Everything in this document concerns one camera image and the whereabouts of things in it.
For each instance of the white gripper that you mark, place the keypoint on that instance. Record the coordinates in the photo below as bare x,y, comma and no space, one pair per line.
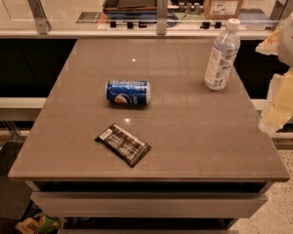
291,41

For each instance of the black snack bar wrapper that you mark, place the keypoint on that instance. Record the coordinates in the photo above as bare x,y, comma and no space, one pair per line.
128,147

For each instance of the cardboard box with label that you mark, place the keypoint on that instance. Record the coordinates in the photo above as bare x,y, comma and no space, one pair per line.
221,9

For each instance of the blue pepsi can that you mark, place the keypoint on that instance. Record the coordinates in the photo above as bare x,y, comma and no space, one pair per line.
128,92

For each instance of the clear plastic water bottle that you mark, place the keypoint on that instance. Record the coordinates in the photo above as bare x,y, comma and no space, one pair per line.
222,56

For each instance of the left metal railing post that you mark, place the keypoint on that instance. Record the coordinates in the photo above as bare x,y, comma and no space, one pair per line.
42,24

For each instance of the green snack bag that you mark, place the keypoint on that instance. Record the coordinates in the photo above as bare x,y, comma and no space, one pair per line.
39,224

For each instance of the grey table drawer front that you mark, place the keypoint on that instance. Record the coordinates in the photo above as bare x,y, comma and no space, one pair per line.
141,204

